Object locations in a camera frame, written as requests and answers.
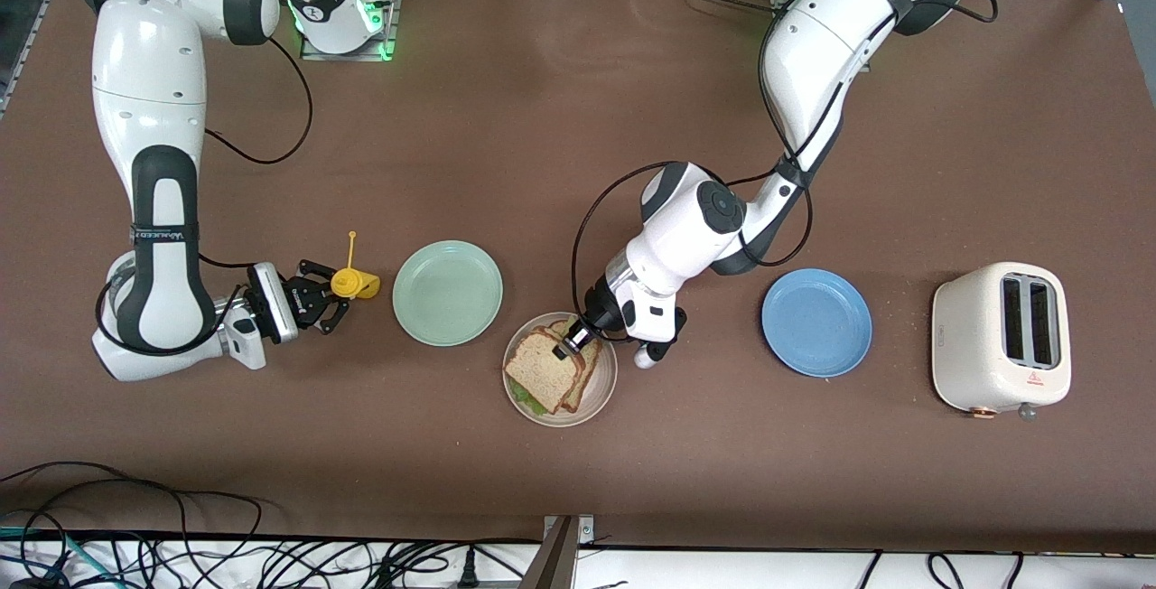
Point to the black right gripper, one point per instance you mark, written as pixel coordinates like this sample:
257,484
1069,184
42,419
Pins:
299,303

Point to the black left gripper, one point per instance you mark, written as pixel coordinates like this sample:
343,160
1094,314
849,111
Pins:
599,310

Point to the brown bread slice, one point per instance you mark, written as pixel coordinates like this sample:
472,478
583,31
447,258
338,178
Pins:
593,360
542,374

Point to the yellow mustard squeeze bottle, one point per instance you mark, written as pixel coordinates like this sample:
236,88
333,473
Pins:
348,283

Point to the green lettuce leaf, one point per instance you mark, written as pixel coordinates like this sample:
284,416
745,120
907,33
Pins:
535,406

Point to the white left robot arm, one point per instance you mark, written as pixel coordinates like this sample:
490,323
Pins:
813,38

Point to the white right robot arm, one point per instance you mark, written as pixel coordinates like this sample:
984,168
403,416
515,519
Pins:
149,74

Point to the beige plate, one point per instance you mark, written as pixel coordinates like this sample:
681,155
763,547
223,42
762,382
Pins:
603,392

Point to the mint green plate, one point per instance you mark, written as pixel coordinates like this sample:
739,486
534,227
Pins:
447,293

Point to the blue plate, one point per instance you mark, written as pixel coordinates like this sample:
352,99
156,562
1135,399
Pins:
817,322

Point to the black power plug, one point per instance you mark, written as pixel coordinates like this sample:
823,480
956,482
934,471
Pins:
468,571

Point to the white two-slot toaster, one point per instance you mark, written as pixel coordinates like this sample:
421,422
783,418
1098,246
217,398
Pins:
971,345

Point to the grey metal table bracket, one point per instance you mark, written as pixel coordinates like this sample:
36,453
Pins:
560,553

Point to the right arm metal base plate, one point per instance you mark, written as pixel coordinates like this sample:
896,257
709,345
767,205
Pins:
390,29

